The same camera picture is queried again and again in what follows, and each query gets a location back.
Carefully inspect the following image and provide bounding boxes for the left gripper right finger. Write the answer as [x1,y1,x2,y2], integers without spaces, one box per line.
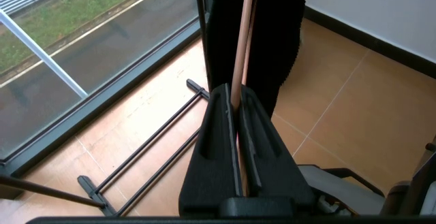
[237,84,316,217]

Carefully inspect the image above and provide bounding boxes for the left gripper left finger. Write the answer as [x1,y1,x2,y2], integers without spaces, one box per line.
[178,83,245,217]

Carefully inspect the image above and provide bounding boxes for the pink clothes hanger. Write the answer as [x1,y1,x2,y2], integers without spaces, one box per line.
[230,0,258,112]

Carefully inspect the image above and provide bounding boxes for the black shorts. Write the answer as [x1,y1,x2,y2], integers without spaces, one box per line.
[205,0,307,118]

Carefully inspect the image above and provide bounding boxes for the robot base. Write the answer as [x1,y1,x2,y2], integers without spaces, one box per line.
[298,133,436,217]

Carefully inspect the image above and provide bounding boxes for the window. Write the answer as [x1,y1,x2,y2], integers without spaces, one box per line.
[0,0,219,201]

